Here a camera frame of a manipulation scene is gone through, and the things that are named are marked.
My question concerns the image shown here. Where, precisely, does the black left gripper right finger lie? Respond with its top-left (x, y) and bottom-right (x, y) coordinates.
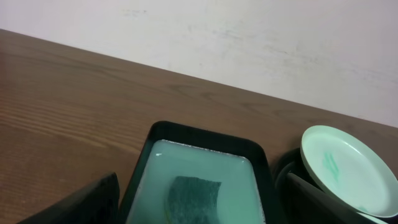
top-left (285, 173), bottom-right (372, 224)

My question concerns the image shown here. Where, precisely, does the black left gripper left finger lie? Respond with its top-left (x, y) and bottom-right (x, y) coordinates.
top-left (19, 172), bottom-right (120, 224)

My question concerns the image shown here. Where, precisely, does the green yellow scrub sponge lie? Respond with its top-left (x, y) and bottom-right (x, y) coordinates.
top-left (164, 176), bottom-right (221, 224)

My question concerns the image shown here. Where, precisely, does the mint green plate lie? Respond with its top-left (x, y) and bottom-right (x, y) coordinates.
top-left (300, 125), bottom-right (397, 218)
top-left (358, 212), bottom-right (388, 224)

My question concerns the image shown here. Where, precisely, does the round black serving tray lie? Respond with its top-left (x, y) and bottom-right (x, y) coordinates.
top-left (272, 148), bottom-right (397, 224)

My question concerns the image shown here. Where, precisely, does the black rectangular soapy water tray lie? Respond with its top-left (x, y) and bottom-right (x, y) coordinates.
top-left (116, 121), bottom-right (286, 223)

